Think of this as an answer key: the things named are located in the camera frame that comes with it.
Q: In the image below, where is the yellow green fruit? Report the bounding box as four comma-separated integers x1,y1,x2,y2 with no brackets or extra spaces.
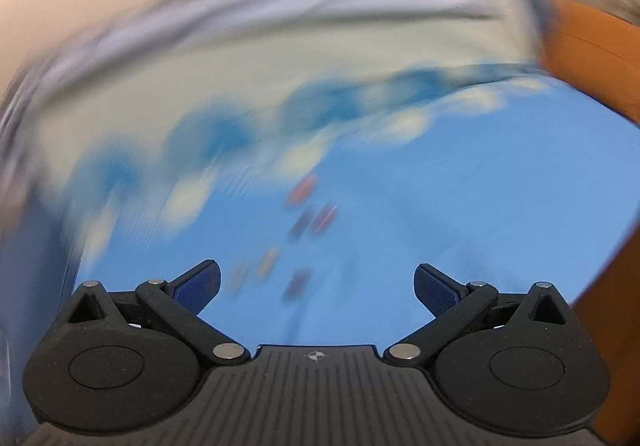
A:
226,262,248,296
256,248,280,280

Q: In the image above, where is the dark red jujube back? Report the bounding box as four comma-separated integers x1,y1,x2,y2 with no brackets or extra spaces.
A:
288,206,316,242

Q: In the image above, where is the dark red jujube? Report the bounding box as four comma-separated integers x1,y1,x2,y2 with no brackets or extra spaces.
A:
282,268,314,302
288,206,316,242

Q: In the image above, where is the dark red jujube front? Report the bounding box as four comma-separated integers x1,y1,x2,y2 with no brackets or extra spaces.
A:
282,268,314,302

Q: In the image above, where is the wrapped red fruit right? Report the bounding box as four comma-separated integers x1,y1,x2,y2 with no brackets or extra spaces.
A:
309,202,337,236

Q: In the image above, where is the small orange back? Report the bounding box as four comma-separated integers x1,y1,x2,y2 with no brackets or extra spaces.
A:
285,174,318,206

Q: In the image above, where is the blue patterned bed sheet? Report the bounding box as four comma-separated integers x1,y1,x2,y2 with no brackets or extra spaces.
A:
6,17,639,348

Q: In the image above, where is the grey blue blanket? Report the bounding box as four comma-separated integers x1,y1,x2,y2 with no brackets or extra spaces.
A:
1,0,554,182

